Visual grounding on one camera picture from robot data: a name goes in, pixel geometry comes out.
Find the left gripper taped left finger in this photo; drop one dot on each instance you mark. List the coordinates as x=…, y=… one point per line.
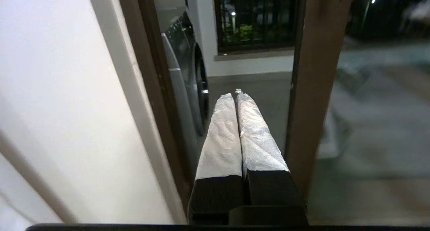
x=220, y=150

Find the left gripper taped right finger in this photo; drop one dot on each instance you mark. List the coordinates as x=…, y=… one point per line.
x=260, y=150

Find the brown framed glass sliding door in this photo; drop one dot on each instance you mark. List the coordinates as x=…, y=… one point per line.
x=312, y=89

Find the stone window sill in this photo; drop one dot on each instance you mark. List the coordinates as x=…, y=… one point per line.
x=255, y=53

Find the grey front-load washing machine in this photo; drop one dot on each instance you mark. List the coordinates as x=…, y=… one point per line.
x=183, y=56

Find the window with black railing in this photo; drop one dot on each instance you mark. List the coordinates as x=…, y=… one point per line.
x=255, y=22

